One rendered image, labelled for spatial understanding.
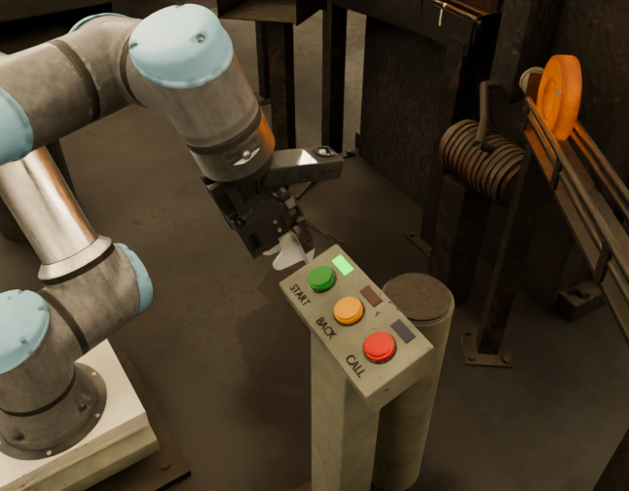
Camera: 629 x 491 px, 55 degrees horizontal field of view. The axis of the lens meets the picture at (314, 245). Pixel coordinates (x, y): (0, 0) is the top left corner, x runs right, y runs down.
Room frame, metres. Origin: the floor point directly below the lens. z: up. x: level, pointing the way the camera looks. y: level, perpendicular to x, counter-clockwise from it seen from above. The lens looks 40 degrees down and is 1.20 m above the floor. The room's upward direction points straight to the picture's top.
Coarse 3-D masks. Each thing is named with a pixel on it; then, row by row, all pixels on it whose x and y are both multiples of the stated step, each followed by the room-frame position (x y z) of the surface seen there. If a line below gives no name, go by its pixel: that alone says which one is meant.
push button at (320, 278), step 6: (312, 270) 0.66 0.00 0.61; (318, 270) 0.65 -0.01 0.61; (324, 270) 0.65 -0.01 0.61; (330, 270) 0.65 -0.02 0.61; (312, 276) 0.65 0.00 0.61; (318, 276) 0.64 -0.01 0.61; (324, 276) 0.64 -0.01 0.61; (330, 276) 0.64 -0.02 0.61; (312, 282) 0.64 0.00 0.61; (318, 282) 0.63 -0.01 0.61; (324, 282) 0.63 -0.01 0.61; (330, 282) 0.63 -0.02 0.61; (318, 288) 0.63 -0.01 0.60; (324, 288) 0.63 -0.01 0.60
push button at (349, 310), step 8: (336, 304) 0.59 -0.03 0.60; (344, 304) 0.59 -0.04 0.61; (352, 304) 0.58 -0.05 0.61; (360, 304) 0.58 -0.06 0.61; (336, 312) 0.58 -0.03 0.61; (344, 312) 0.57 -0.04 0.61; (352, 312) 0.57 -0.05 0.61; (360, 312) 0.57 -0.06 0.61; (344, 320) 0.56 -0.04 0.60; (352, 320) 0.56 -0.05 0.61
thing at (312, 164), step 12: (276, 156) 0.62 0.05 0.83; (288, 156) 0.62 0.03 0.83; (300, 156) 0.63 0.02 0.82; (312, 156) 0.63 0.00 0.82; (324, 156) 0.63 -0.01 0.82; (336, 156) 0.64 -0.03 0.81; (276, 168) 0.59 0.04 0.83; (288, 168) 0.59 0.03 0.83; (300, 168) 0.60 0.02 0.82; (312, 168) 0.61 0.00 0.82; (324, 168) 0.62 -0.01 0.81; (336, 168) 0.63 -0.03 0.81; (264, 180) 0.58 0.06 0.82; (276, 180) 0.59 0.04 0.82; (288, 180) 0.59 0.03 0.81; (300, 180) 0.60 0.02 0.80; (312, 180) 0.61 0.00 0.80
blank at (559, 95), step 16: (560, 64) 1.01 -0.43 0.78; (576, 64) 1.00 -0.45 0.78; (544, 80) 1.07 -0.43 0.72; (560, 80) 0.98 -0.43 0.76; (576, 80) 0.97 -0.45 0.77; (544, 96) 1.05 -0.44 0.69; (560, 96) 0.96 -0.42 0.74; (576, 96) 0.95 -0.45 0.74; (544, 112) 1.03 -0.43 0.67; (560, 112) 0.94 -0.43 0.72; (576, 112) 0.94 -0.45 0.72; (560, 128) 0.94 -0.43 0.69
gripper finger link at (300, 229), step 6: (294, 210) 0.59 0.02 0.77; (294, 216) 0.59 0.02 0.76; (300, 216) 0.59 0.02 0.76; (300, 222) 0.58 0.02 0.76; (294, 228) 0.58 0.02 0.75; (300, 228) 0.58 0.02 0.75; (306, 228) 0.58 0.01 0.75; (300, 234) 0.58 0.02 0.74; (306, 234) 0.58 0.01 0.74; (300, 240) 0.59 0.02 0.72; (306, 240) 0.59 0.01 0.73; (312, 240) 0.59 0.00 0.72; (306, 246) 0.60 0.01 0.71; (312, 246) 0.60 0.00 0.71; (306, 252) 0.60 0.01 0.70
